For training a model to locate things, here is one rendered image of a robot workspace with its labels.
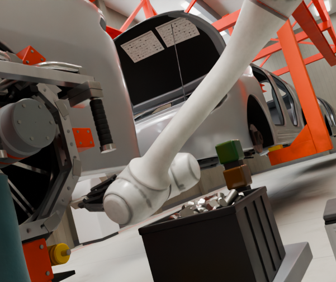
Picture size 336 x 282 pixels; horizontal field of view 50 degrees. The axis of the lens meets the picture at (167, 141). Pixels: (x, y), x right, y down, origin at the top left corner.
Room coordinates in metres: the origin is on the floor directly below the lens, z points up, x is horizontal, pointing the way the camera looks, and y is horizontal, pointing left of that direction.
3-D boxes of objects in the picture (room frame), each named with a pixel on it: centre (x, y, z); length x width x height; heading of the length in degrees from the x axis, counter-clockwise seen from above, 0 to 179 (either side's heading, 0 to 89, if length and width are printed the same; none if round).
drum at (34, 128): (0.92, 0.39, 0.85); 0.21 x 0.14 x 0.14; 60
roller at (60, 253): (1.10, 0.48, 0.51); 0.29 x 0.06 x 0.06; 60
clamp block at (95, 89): (1.00, 0.19, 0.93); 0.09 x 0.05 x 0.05; 60
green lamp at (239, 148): (0.69, -0.11, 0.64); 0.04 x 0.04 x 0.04; 60
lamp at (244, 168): (0.69, -0.11, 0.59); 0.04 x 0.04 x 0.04; 60
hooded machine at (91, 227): (7.13, 1.76, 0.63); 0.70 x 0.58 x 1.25; 154
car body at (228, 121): (5.62, -0.98, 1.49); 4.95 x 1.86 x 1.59; 150
